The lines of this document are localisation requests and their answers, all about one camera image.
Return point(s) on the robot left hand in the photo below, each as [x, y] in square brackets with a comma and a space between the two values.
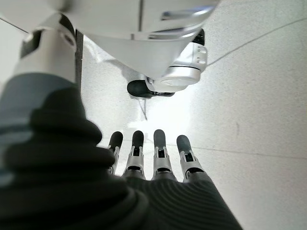
[60, 167]

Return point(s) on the black robot left foot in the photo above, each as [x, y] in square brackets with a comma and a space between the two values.
[138, 88]

